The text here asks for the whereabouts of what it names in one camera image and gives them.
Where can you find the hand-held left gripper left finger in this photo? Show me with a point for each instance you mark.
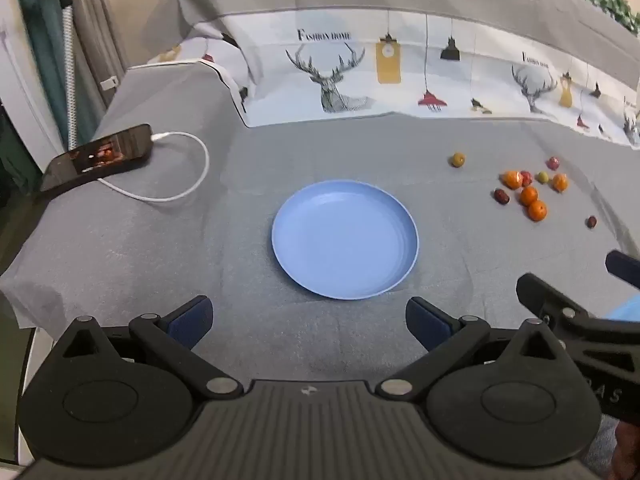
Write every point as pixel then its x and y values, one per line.
pixel 192 319

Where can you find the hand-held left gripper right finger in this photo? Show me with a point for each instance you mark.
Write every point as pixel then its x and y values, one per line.
pixel 429 321

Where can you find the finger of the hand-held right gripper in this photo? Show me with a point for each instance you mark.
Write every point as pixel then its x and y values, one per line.
pixel 622 266
pixel 542 294

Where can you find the mandarin orange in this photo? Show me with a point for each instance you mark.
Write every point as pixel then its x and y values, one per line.
pixel 560 182
pixel 529 195
pixel 538 210
pixel 512 179

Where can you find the dried red date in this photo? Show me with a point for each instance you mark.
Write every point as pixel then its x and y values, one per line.
pixel 591 221
pixel 501 196

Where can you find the blue plate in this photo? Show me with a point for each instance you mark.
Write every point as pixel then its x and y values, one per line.
pixel 345 240

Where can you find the red candy ball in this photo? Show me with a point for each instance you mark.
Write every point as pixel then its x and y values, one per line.
pixel 526 178

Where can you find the plastic-wrapped red plum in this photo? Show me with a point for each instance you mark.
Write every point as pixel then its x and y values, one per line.
pixel 552 162

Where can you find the grey bed sheet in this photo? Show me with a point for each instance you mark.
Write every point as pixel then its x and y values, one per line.
pixel 150 240

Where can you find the small green jujube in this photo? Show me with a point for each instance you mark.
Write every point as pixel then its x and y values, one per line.
pixel 542 177

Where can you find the yellow-green jujube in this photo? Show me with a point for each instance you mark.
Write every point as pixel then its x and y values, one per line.
pixel 457 160

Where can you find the black smartphone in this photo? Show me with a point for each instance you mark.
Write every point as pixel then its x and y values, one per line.
pixel 100 154

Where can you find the printed deer blanket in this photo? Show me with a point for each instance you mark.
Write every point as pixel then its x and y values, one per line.
pixel 450 85

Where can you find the white clip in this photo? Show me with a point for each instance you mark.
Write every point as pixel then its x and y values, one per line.
pixel 110 83

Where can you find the striped pole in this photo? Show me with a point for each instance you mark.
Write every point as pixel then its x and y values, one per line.
pixel 70 70

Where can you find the grey curtain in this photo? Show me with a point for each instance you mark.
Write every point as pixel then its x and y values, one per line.
pixel 97 15

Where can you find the teal curtain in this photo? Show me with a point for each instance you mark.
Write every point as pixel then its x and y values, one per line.
pixel 42 35

